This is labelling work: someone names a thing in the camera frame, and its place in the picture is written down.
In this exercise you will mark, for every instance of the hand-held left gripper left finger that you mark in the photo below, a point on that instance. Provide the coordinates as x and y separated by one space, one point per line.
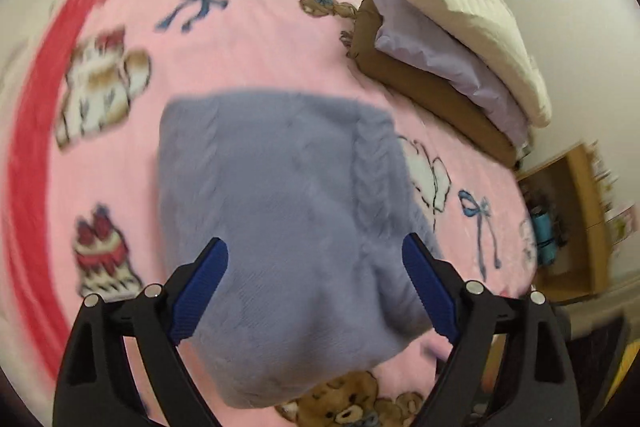
200 287

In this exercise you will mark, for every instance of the person's yellow garment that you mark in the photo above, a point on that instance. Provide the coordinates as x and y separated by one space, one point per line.
621 374

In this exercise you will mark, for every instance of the blue bottle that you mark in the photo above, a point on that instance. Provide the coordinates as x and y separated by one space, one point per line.
542 232

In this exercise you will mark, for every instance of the cream quilted folded cloth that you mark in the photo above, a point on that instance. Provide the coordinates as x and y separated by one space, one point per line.
480 17

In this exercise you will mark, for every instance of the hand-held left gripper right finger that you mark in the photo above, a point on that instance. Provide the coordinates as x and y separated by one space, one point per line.
430 287

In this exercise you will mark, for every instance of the wooden shelf unit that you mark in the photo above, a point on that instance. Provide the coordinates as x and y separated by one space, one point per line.
582 207

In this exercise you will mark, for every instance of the pink printed blanket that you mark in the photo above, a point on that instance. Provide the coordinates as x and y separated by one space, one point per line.
240 52

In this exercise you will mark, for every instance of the lavender knitted sweater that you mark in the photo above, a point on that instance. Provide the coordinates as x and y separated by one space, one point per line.
280 207

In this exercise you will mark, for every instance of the lilac folded cloth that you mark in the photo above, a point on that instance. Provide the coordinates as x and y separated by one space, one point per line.
450 62

